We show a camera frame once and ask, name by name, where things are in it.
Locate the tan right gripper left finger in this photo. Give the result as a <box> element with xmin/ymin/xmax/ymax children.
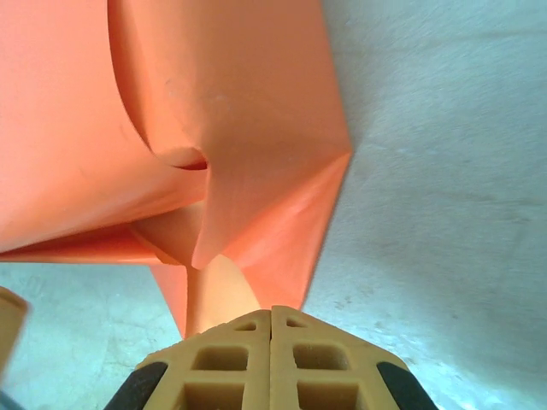
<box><xmin>109</xmin><ymin>309</ymin><xmax>274</xmax><ymax>410</ymax></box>

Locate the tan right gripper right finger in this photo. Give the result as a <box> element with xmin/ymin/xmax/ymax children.
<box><xmin>270</xmin><ymin>304</ymin><xmax>433</xmax><ymax>410</ymax></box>

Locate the orange wrapping paper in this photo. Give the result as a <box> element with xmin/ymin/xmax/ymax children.
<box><xmin>0</xmin><ymin>0</ymin><xmax>356</xmax><ymax>343</ymax></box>

